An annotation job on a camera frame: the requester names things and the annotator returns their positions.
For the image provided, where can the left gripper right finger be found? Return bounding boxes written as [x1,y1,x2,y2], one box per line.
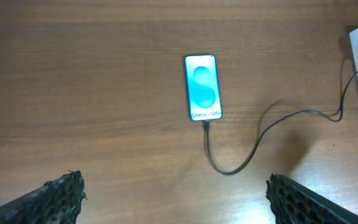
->
[265,174,358,224]

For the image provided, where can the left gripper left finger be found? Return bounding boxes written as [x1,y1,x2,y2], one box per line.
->
[0,170,86,224]

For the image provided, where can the blue Samsung Galaxy smartphone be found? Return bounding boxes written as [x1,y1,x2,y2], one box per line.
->
[184,55,223,121]

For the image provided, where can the black USB charging cable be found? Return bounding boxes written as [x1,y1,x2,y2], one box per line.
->
[203,59,358,176]

